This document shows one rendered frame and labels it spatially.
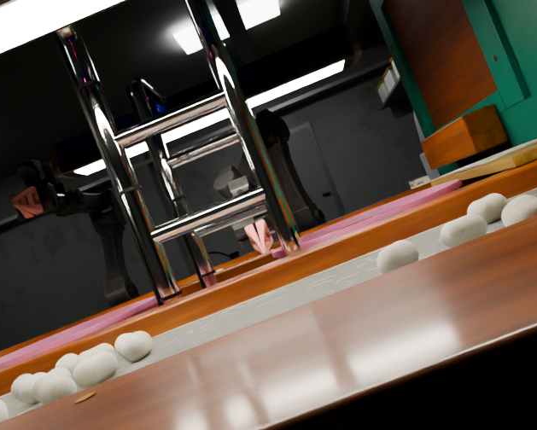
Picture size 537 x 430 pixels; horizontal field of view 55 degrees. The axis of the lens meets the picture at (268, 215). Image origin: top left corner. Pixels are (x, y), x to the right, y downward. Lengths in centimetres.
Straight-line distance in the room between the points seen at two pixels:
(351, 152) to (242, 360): 806
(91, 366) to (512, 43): 73
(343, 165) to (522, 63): 736
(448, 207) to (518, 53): 40
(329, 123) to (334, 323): 811
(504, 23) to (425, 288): 75
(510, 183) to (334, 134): 771
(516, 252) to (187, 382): 10
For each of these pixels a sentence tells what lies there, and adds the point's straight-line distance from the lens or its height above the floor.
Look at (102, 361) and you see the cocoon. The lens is 41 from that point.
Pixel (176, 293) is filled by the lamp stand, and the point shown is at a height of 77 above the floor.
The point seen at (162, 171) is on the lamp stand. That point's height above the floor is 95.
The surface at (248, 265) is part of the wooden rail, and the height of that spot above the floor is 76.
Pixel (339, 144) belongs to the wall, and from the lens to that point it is 821.
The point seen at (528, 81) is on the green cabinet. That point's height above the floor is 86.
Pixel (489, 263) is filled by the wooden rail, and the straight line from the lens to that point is 17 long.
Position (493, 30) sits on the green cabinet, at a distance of 90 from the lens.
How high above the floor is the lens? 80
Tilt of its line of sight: 2 degrees up
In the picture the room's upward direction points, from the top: 22 degrees counter-clockwise
